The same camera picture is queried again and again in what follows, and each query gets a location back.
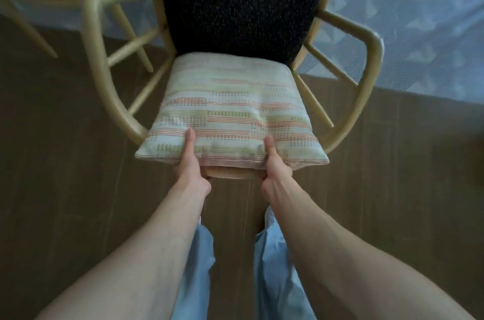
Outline black speckled cushion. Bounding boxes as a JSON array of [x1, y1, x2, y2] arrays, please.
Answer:
[[159, 0, 331, 66]]

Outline pale blue patterned rug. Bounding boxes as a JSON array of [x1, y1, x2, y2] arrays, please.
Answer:
[[0, 0, 484, 106]]

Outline person's light blue trousers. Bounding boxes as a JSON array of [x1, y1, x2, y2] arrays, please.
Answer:
[[170, 206, 318, 320]]

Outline person's left forearm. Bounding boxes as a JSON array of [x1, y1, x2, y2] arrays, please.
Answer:
[[34, 180, 212, 320]]

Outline person's left hand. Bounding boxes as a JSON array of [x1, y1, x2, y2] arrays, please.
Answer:
[[175, 127, 212, 199]]

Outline person's right hand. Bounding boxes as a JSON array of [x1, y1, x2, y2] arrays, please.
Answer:
[[260, 135, 299, 214]]

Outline wooden armchair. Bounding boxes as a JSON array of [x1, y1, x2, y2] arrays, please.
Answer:
[[82, 0, 385, 181]]

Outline person's right forearm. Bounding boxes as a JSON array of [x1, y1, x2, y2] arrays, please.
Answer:
[[270, 176, 478, 320]]

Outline striped cream cushion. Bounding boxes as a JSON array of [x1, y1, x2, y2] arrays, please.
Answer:
[[135, 52, 330, 172]]

